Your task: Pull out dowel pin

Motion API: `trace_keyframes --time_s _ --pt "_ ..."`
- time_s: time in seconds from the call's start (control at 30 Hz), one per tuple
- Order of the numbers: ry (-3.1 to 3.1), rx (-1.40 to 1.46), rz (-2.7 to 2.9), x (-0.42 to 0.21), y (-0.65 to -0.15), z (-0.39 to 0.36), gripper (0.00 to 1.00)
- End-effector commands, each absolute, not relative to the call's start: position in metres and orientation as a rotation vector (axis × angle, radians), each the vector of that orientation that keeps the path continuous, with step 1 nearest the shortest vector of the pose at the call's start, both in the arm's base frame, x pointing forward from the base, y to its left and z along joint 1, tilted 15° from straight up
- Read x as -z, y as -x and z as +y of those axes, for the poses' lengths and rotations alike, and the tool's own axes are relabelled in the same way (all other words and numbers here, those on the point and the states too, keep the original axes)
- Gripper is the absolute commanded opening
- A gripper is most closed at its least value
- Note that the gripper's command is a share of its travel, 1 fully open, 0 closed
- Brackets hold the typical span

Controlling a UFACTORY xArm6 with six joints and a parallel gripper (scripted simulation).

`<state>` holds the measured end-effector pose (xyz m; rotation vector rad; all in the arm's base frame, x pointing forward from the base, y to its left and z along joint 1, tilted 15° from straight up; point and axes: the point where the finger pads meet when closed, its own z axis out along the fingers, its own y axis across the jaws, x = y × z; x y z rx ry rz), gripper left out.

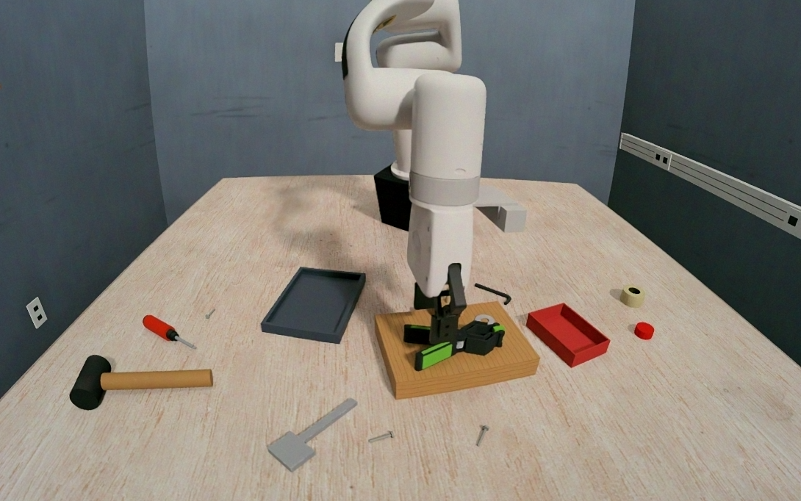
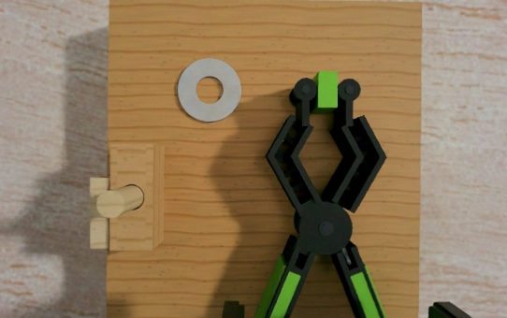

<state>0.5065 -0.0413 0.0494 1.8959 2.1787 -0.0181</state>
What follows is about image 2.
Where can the black spring clamp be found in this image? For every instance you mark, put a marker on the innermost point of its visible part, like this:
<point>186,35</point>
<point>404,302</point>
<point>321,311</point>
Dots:
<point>322,222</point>

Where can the light wooden dowel pin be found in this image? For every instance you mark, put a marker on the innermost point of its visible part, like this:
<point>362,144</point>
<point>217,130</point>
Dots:
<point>118,201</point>

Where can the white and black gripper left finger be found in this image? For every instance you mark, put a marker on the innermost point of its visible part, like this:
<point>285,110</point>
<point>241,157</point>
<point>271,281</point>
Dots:
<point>232,309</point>

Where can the grey washer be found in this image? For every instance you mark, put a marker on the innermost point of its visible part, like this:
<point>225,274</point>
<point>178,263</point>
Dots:
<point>205,68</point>

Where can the light brown wooden bench board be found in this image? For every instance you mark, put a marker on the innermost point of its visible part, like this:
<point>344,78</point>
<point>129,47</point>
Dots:
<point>226,216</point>

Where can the small light wooden block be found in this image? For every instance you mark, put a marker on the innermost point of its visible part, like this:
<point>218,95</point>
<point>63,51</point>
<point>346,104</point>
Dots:
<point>140,229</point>

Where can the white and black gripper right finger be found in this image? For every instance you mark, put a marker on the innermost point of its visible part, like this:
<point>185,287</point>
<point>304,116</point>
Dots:
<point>446,310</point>

